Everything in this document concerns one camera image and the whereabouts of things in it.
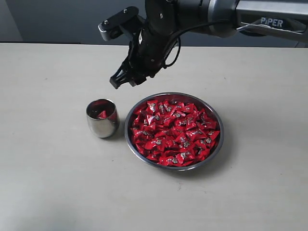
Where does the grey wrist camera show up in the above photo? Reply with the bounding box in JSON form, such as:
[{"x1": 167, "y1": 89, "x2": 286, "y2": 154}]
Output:
[{"x1": 98, "y1": 6, "x2": 142, "y2": 41}]

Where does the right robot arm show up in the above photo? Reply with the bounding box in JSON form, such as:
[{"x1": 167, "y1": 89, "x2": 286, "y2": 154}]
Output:
[{"x1": 110, "y1": 0, "x2": 308, "y2": 88}]

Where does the stainless steel cup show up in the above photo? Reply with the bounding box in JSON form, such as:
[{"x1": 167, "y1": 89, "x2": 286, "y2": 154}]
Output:
[{"x1": 86, "y1": 99, "x2": 120, "y2": 139}]

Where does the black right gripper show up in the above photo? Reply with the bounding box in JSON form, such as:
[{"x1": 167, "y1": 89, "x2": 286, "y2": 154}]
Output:
[{"x1": 109, "y1": 26, "x2": 180, "y2": 89}]

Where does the black cable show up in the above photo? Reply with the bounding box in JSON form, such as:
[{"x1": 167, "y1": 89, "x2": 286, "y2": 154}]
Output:
[{"x1": 163, "y1": 19, "x2": 231, "y2": 68}]

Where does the stainless steel bowl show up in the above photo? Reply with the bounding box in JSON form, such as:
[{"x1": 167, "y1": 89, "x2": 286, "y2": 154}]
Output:
[{"x1": 124, "y1": 92, "x2": 224, "y2": 171}]

